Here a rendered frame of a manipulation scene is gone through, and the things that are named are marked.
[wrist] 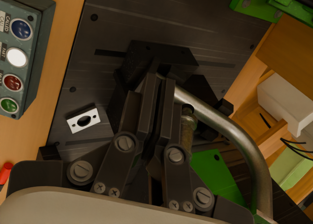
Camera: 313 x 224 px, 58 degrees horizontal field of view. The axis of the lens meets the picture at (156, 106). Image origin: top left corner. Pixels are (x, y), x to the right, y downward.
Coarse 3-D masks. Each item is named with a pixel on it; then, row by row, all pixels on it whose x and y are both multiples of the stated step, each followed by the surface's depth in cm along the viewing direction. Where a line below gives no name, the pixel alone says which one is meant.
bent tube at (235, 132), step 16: (176, 96) 44; (192, 96) 45; (208, 112) 45; (224, 128) 46; (240, 128) 47; (240, 144) 46; (256, 144) 47; (256, 160) 45; (256, 176) 43; (256, 192) 41; (256, 208) 39; (272, 208) 40
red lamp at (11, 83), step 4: (8, 76) 33; (12, 76) 33; (4, 80) 33; (8, 80) 33; (12, 80) 33; (16, 80) 33; (8, 84) 33; (12, 84) 33; (16, 84) 33; (20, 84) 33; (12, 88) 34; (16, 88) 34
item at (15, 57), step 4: (8, 52) 31; (12, 52) 31; (16, 52) 31; (20, 52) 31; (8, 56) 31; (12, 56) 31; (16, 56) 31; (20, 56) 31; (24, 56) 31; (12, 60) 32; (16, 60) 32; (20, 60) 32; (24, 60) 32; (16, 64) 32; (20, 64) 32
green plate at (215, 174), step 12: (192, 156) 42; (204, 156) 44; (216, 156) 45; (204, 168) 42; (216, 168) 43; (204, 180) 41; (216, 180) 42; (228, 180) 43; (216, 192) 40; (228, 192) 42; (240, 192) 43; (240, 204) 41
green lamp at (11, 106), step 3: (6, 99) 35; (9, 99) 35; (3, 102) 35; (6, 102) 35; (9, 102) 35; (12, 102) 35; (3, 105) 35; (6, 105) 35; (9, 105) 35; (12, 105) 35; (15, 105) 35; (3, 108) 35; (6, 108) 35; (9, 108) 35; (12, 108) 35; (15, 108) 35; (9, 111) 36; (12, 111) 36
